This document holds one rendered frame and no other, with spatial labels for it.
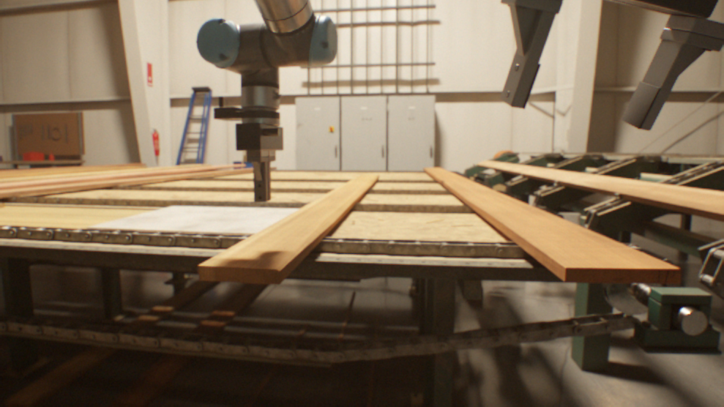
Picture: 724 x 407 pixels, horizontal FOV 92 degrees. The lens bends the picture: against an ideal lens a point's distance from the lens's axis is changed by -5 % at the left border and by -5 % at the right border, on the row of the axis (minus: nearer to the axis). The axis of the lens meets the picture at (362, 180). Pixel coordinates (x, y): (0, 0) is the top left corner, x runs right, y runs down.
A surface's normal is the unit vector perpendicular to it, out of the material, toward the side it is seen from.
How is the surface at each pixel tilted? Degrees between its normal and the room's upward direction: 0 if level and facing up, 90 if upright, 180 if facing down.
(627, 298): 90
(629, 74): 95
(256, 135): 90
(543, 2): 113
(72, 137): 90
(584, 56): 99
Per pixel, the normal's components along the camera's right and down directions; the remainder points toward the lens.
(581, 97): -0.11, 0.24
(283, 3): 0.31, 0.81
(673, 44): -0.99, -0.12
